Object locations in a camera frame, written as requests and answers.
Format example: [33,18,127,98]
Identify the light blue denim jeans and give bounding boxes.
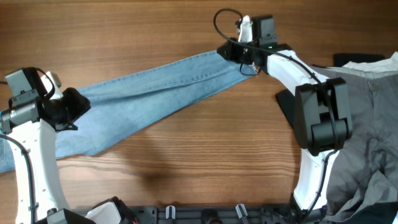
[0,50,259,174]

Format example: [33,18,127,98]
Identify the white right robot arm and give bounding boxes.
[217,15,353,223]

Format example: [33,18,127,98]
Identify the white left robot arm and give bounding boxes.
[1,88,139,224]

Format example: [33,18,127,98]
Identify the black garment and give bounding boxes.
[275,53,386,128]

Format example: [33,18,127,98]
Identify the white garment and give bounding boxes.
[342,52,397,72]

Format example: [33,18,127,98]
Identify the grey trousers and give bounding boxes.
[314,67,397,223]

